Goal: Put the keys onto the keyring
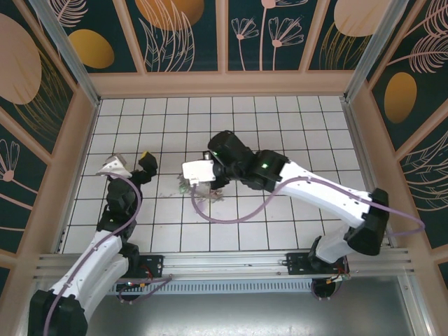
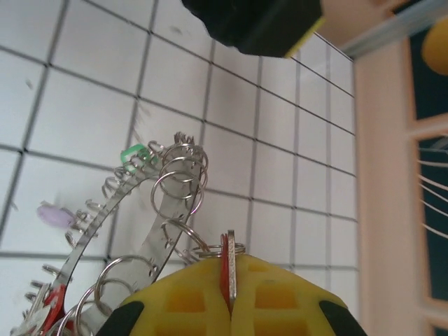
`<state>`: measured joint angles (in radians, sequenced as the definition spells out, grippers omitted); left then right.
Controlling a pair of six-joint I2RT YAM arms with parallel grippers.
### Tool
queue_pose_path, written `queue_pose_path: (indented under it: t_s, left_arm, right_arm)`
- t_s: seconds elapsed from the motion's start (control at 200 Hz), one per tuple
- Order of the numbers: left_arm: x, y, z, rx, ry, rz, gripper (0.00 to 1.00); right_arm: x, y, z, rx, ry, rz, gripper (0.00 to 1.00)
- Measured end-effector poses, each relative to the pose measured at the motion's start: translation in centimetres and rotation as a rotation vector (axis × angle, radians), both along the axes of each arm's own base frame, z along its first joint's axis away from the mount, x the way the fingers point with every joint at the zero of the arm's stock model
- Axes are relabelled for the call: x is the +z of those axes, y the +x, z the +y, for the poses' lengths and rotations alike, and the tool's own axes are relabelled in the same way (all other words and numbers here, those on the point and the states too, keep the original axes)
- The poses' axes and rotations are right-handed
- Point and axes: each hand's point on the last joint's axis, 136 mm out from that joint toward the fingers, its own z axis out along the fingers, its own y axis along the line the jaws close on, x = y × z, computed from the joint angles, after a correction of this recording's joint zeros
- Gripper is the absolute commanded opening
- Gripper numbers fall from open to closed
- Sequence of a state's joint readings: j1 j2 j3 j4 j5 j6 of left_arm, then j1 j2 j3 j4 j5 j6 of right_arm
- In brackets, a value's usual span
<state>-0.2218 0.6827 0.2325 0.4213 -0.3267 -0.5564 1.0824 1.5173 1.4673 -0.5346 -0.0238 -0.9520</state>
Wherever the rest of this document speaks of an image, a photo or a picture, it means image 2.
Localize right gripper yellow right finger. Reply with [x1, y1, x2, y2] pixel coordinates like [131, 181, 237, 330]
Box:
[230, 253, 368, 336]

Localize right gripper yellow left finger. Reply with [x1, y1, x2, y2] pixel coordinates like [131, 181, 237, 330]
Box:
[94, 255, 232, 336]

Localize red key tag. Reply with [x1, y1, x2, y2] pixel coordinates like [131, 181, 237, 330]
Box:
[218, 228, 246, 313]
[43, 283, 67, 332]

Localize green key tag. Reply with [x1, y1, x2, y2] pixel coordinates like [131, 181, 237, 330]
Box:
[120, 143, 158, 174]

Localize lilac key tag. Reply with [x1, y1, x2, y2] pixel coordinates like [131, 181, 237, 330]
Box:
[37, 204, 74, 228]

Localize aluminium frame post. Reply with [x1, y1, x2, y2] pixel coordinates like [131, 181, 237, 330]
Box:
[344, 8, 442, 61]

